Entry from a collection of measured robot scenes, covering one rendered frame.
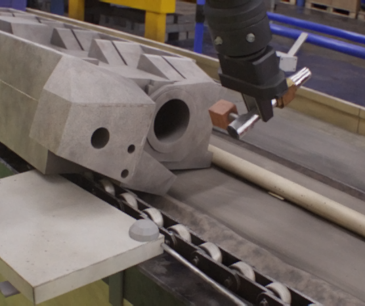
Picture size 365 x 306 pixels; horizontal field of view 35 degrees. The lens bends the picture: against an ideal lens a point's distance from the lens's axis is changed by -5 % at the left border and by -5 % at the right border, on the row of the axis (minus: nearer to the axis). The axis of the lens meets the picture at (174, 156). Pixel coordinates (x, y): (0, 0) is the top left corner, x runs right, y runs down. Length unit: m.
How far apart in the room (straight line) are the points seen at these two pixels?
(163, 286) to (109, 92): 0.30
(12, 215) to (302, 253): 0.44
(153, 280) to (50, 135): 0.26
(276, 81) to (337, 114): 0.69
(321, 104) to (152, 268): 0.89
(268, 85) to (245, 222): 0.24
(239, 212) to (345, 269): 0.23
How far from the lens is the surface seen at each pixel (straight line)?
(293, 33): 1.78
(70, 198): 0.92
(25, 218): 0.87
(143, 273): 0.80
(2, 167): 1.14
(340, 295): 0.83
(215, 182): 1.12
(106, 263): 0.77
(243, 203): 1.05
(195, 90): 1.08
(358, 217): 0.99
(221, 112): 0.95
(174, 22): 6.73
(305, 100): 1.61
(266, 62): 0.87
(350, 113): 1.53
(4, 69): 1.11
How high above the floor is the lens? 1.20
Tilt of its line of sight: 21 degrees down
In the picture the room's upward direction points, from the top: 4 degrees clockwise
